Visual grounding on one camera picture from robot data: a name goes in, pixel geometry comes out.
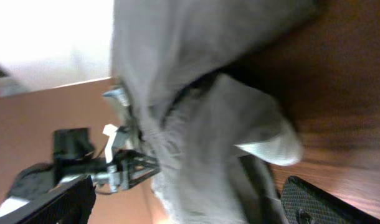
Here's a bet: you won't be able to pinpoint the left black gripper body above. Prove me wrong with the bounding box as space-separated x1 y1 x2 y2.
107 150 161 190

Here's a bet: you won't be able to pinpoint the grey cargo shorts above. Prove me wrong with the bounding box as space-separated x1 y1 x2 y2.
111 0 318 223

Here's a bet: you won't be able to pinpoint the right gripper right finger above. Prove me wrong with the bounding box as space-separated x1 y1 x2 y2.
280 176 380 224

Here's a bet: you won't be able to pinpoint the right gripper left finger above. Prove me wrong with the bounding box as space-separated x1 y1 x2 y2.
0 175 96 224

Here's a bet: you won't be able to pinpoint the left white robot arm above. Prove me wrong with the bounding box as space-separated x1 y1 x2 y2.
0 127 160 218

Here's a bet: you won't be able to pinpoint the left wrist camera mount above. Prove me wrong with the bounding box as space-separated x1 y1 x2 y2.
103 124 130 164

